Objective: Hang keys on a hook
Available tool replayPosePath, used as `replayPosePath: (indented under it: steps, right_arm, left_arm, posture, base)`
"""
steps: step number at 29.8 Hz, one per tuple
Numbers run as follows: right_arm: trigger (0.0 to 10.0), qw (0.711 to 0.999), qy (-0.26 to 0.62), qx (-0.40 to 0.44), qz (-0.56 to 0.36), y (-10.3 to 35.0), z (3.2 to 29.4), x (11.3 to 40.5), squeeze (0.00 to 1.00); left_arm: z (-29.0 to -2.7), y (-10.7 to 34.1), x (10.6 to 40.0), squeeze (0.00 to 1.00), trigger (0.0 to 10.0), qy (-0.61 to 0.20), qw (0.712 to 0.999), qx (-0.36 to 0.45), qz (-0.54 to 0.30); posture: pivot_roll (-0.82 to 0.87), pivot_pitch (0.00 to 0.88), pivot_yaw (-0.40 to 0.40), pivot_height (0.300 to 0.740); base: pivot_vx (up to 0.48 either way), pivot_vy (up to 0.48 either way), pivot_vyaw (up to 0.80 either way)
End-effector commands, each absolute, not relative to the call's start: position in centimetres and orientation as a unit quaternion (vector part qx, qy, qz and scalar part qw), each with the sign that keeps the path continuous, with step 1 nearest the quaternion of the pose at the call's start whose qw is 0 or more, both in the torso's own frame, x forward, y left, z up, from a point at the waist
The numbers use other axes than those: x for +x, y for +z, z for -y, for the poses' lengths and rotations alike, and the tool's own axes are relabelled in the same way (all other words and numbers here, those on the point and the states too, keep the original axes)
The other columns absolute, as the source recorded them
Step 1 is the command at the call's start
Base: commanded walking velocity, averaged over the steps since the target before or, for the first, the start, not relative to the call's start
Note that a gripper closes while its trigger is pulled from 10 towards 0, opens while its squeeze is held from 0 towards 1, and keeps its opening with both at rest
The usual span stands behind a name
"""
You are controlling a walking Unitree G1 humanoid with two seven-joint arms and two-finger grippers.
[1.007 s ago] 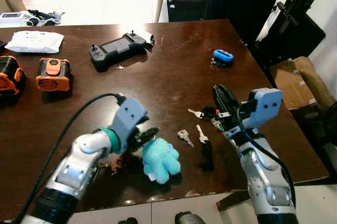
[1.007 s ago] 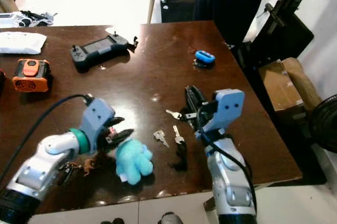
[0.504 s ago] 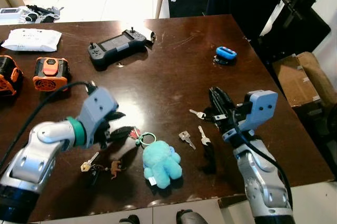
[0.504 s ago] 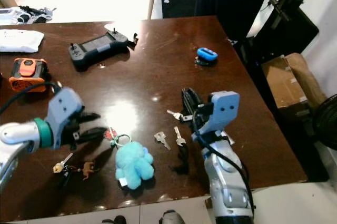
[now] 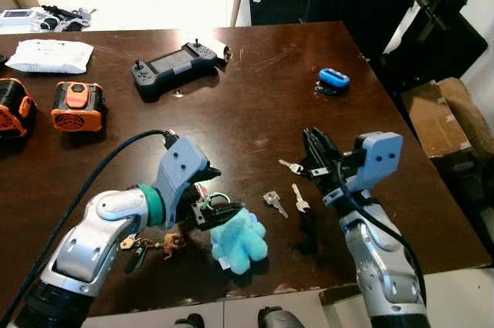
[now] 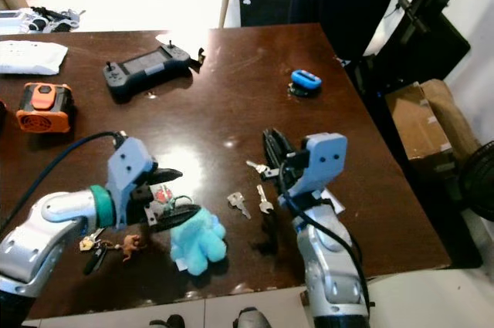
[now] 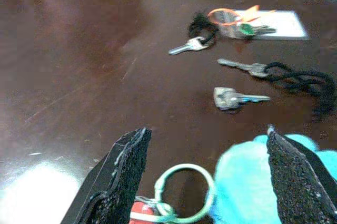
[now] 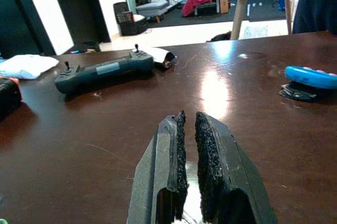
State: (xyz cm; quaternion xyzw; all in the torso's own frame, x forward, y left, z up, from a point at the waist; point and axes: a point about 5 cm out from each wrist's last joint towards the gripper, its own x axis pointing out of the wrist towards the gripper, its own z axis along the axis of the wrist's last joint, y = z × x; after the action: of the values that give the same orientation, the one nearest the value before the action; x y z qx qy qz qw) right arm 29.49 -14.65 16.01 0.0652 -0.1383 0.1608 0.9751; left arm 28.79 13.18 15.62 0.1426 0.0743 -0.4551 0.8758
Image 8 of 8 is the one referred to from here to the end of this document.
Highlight white crumpled wrapper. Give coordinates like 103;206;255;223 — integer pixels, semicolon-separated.
131;46;178;71

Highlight black bag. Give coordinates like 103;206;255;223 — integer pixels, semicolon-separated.
113;1;149;36

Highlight orange black handheld device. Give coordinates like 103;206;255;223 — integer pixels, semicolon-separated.
0;75;23;120

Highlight black device with coloured lights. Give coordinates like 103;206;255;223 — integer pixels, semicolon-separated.
69;41;101;55

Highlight person in dark skirt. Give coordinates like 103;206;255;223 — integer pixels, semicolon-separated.
292;0;337;35

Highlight grey armchair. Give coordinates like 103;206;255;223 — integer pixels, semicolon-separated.
132;0;170;23

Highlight black lump on floor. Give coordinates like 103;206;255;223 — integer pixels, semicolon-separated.
206;31;233;43

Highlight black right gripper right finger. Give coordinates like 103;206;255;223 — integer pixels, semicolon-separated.
194;111;279;224

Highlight small cardboard box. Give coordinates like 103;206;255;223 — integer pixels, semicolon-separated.
219;0;230;14

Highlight black remote controller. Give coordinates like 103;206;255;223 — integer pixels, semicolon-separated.
54;44;155;95

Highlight clear plastic sheet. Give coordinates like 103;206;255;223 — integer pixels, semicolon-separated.
241;24;270;40

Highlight white folded cloth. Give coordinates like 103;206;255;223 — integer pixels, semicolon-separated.
0;54;60;80

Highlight black flat rubber piece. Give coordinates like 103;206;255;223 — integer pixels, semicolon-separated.
279;81;320;102

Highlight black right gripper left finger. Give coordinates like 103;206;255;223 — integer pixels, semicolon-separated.
126;110;189;224

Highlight blue oval gadget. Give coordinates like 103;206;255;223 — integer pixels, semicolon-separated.
284;65;337;90

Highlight dark wooden table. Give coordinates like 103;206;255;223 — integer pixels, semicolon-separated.
0;31;337;224

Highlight black pillar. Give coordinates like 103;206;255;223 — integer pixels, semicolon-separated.
45;0;112;51

